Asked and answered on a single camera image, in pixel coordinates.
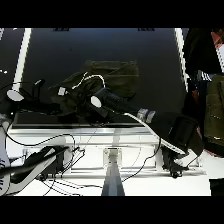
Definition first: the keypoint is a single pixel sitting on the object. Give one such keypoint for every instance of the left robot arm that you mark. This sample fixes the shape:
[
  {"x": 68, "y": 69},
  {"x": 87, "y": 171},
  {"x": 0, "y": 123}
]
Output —
[{"x": 16, "y": 173}]

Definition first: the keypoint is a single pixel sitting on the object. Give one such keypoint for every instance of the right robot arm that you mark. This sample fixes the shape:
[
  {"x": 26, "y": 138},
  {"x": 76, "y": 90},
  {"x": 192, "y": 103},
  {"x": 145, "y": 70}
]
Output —
[{"x": 166, "y": 125}]

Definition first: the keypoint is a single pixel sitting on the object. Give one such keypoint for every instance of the silver frame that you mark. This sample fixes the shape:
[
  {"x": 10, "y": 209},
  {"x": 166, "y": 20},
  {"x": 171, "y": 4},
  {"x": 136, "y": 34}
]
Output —
[{"x": 113, "y": 156}]

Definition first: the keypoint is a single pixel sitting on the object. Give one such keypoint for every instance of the olive green pants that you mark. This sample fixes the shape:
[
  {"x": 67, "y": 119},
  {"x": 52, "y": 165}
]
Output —
[{"x": 116, "y": 76}]

